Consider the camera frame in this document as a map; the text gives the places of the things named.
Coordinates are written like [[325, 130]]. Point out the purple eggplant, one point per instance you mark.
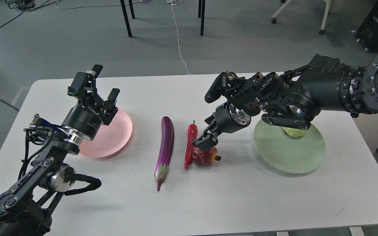
[[165, 152]]

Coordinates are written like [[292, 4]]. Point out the red chili pepper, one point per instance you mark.
[[192, 134]]

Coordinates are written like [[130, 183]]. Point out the red pomegranate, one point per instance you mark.
[[206, 158]]

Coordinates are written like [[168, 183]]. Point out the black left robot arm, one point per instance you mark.
[[26, 207]]

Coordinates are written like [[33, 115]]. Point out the green pink peach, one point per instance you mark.
[[293, 132]]

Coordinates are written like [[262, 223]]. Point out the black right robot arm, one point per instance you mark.
[[292, 99]]

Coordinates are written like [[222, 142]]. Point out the pink plate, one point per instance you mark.
[[109, 139]]

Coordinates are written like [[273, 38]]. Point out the black table legs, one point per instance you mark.
[[128, 12]]

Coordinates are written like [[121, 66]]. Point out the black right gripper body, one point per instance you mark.
[[227, 119]]

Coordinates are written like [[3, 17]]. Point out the white chair base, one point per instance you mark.
[[317, 10]]

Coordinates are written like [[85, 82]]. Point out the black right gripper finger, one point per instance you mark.
[[206, 140]]

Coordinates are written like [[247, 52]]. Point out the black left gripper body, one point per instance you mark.
[[87, 118]]

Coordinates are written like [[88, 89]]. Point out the green plate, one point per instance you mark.
[[295, 155]]

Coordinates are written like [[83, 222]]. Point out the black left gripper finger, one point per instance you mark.
[[83, 86], [109, 106]]

